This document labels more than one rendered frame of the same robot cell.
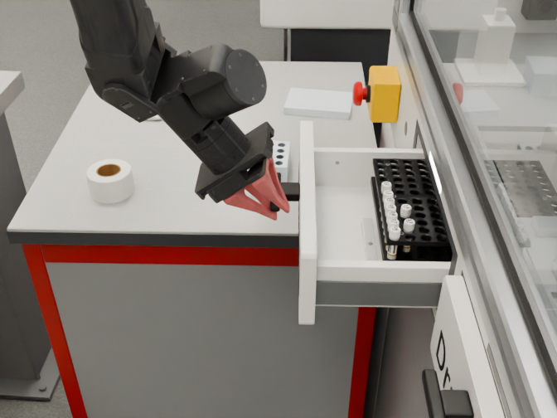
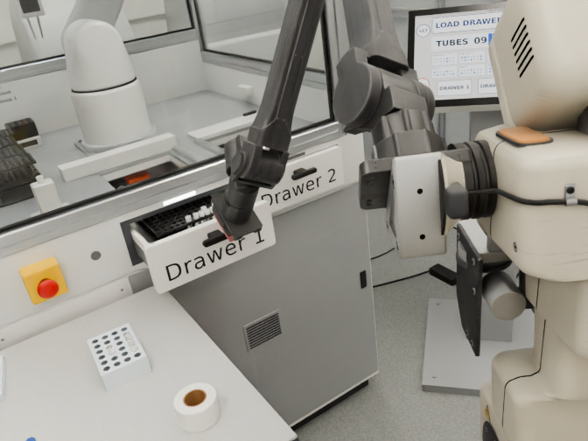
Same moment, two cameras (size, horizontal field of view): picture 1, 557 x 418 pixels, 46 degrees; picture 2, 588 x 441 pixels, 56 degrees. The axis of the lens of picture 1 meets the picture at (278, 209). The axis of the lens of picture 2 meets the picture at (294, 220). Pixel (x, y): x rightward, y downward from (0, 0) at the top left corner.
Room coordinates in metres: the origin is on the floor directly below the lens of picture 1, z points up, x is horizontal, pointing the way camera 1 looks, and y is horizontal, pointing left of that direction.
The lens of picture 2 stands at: (1.06, 0.95, 1.44)
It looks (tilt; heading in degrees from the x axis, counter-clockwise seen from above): 27 degrees down; 239
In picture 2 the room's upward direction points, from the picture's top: 8 degrees counter-clockwise
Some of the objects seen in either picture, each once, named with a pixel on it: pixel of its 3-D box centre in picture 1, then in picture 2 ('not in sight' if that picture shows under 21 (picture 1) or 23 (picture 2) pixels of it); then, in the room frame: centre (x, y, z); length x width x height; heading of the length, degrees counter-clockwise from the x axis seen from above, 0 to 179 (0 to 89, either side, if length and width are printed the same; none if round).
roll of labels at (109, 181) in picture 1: (110, 180); (197, 407); (0.88, 0.27, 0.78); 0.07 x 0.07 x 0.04
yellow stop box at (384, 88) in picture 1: (381, 94); (44, 281); (1.00, -0.17, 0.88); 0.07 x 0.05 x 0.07; 179
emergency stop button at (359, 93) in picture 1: (361, 94); (47, 287); (1.00, -0.14, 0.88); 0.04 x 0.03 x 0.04; 179
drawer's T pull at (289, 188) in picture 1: (285, 191); (216, 236); (0.67, -0.01, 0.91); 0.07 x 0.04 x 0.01; 179
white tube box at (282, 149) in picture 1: (252, 162); (118, 355); (0.94, 0.04, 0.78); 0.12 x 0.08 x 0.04; 86
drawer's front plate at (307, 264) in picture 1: (306, 212); (213, 245); (0.67, -0.04, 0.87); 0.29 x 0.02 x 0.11; 179
